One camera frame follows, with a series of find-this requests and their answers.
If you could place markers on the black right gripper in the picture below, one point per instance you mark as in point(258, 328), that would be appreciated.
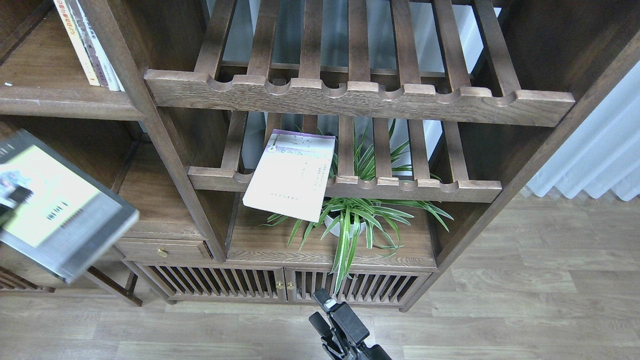
point(343, 337)

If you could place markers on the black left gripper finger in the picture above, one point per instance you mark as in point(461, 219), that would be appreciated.
point(13, 201)

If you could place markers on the green and black thick book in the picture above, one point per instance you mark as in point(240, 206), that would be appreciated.
point(70, 220)

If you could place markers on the colourful 300 paperback book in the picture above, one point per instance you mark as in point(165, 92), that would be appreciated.
point(76, 41)

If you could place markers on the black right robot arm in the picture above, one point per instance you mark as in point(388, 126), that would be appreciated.
point(372, 352)

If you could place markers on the wooden furniture at left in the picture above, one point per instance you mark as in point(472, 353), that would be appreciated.
point(109, 277)

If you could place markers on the white plant pot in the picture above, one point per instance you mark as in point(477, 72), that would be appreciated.
point(335, 229)

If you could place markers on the spider plant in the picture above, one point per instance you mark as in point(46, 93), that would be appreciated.
point(369, 210)

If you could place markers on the lavender white paperback book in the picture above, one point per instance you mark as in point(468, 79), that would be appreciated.
point(292, 174)

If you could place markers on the white upright book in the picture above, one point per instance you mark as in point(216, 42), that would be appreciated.
point(115, 76)
point(102, 63)

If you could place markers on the brass drawer knob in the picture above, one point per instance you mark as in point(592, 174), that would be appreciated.
point(162, 252)

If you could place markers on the dark wooden bookshelf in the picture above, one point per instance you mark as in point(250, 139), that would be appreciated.
point(484, 90)

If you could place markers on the white curtain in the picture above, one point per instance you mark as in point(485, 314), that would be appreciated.
point(603, 153)

